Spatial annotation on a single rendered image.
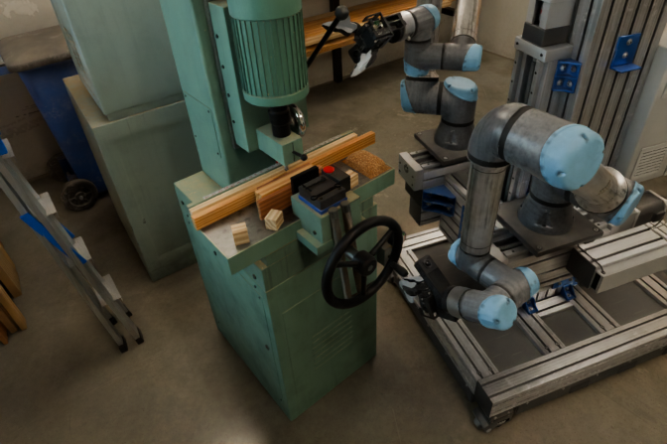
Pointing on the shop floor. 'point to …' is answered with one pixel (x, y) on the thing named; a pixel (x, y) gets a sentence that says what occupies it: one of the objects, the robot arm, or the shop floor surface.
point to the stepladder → (66, 248)
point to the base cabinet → (291, 326)
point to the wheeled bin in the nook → (56, 109)
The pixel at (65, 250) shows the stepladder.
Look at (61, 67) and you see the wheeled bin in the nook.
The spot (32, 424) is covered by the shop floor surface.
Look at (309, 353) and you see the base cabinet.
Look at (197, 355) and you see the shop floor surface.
